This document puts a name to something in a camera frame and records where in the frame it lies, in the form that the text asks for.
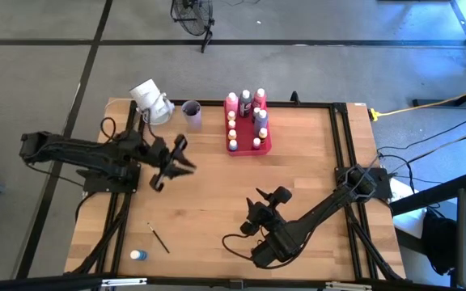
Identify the black camera box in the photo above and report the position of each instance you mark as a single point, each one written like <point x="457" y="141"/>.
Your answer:
<point x="236" y="284"/>

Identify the black overhead frame beam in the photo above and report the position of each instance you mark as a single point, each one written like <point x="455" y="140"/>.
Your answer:
<point x="35" y="283"/>

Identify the black curved bracket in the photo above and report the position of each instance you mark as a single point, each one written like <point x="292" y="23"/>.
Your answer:
<point x="295" y="97"/>

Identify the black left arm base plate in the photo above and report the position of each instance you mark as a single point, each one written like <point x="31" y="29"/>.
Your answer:
<point x="95" y="186"/>

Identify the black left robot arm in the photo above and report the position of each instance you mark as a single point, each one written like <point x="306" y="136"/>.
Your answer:
<point x="87" y="153"/>

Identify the black floor fan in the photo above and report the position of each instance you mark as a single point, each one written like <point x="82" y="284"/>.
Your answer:
<point x="192" y="16"/>

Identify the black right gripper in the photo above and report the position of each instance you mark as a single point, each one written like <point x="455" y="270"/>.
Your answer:
<point x="267" y="218"/>

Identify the lavender plastic cup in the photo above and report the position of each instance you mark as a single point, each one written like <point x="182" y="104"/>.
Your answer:
<point x="191" y="115"/>

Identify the small red paint bottle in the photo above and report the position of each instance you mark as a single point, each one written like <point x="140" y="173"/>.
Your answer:
<point x="231" y="124"/>

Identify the tall red paint bottle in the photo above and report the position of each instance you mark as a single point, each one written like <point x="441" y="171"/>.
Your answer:
<point x="259" y="99"/>

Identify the silver beam bracket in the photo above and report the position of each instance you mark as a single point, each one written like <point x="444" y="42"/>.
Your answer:
<point x="124" y="282"/>
<point x="348" y="286"/>

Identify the small green paint bottle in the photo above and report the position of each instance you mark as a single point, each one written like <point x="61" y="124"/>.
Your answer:
<point x="255" y="111"/>

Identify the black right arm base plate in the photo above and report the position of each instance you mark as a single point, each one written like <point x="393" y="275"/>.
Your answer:
<point x="384" y="190"/>

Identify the tall lavender paint bottle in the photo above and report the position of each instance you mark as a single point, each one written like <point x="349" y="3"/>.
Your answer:
<point x="261" y="120"/>

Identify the white paper towel roll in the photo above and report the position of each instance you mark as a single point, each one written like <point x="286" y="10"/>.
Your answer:
<point x="152" y="101"/>

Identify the tall grey paint bottle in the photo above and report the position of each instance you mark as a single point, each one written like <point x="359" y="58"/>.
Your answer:
<point x="245" y="103"/>

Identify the black bag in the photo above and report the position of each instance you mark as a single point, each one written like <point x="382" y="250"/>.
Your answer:
<point x="439" y="242"/>

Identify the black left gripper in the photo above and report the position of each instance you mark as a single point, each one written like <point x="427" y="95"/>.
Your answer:
<point x="168" y="161"/>

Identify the black aluminium table frame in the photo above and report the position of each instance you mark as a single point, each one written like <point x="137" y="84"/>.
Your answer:
<point x="318" y="104"/>

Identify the pink plastic bin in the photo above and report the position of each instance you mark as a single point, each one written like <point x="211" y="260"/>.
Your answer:
<point x="245" y="139"/>

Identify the tall pink paint bottle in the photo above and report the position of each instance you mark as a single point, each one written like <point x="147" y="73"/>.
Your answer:
<point x="231" y="103"/>

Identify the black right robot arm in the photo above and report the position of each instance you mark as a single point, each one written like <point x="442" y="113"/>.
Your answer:
<point x="318" y="218"/>

